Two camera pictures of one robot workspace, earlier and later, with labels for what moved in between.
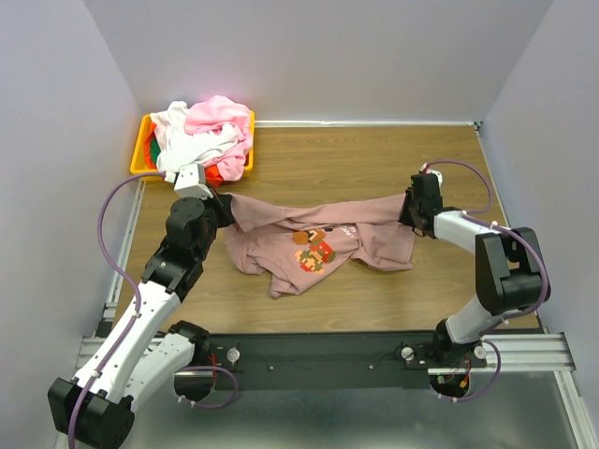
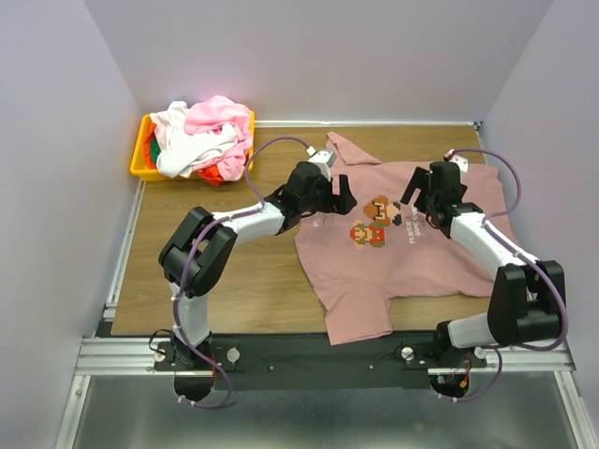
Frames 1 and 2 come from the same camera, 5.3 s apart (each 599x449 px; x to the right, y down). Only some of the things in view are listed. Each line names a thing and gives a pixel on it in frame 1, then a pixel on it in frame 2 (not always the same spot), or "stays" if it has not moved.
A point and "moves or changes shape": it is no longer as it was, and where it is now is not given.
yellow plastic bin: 140,167 stays
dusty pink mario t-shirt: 300,247 moves or changes shape
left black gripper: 224,209 → 330,195
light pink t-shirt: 211,114 stays
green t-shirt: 154,150 stays
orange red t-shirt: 212,177 stays
